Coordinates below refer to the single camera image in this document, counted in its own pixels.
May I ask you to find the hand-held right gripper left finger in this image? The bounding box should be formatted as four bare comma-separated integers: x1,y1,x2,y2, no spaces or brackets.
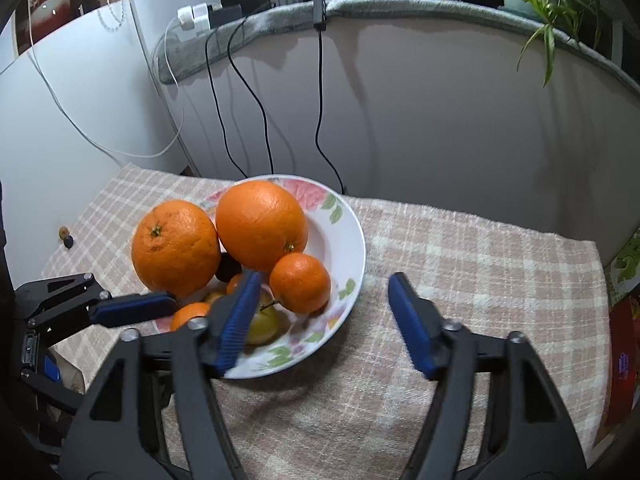
59,270,264,480

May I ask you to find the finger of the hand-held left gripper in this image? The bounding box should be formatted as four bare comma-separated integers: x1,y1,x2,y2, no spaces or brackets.
22,356,84,414
15,272,179,347

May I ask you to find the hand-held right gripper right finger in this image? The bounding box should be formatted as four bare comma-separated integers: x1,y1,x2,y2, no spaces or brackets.
388,272,588,480

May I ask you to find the green plum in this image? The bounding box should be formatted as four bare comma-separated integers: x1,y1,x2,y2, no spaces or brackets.
247,290,293,346

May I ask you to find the large bumpy orange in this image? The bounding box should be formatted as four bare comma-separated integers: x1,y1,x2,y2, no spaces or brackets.
131,200,222,300

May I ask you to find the large smooth orange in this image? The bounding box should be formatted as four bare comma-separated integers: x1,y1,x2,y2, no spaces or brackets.
215,180,309,273

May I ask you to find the white floral plate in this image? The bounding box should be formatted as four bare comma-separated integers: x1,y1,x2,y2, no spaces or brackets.
150,175,367,380

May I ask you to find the plaid beige cloth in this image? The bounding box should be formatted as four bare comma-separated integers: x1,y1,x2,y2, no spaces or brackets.
37,162,613,480

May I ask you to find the red box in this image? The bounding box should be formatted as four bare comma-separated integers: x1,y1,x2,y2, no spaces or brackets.
602,295,640,428

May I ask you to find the green printed box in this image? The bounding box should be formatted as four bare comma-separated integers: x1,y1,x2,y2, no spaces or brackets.
602,232,640,306

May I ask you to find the white cabinet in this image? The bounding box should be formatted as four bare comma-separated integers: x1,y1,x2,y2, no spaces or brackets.
0,0,193,211

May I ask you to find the black power adapter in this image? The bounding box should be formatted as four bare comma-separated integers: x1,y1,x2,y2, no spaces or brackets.
209,4,243,28

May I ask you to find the grey ledge cloth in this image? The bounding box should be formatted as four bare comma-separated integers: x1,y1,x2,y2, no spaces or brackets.
157,0,640,106

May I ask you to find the red ornament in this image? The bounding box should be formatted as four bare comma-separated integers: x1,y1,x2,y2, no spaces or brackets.
25,0,73,36

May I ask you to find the white cable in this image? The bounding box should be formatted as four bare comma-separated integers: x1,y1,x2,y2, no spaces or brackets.
27,2,201,158

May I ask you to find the black cable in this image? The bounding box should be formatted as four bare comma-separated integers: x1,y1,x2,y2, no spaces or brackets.
314,0,348,195
205,25,248,178
227,17,276,177

